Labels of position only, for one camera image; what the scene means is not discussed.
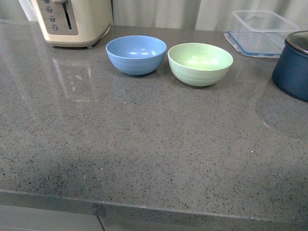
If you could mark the blue bowl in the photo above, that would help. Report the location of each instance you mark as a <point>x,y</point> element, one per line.
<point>136,55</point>

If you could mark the green bowl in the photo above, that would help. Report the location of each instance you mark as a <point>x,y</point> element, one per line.
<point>199,64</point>

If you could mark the white curtain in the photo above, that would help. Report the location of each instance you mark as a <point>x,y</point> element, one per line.
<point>210,15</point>

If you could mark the cream toaster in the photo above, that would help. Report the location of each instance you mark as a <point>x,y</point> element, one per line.
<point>73,23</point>

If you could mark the clear plastic container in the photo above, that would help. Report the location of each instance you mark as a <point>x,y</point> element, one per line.
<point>259,33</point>

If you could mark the blue saucepan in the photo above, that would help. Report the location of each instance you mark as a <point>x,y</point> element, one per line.
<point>291,72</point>

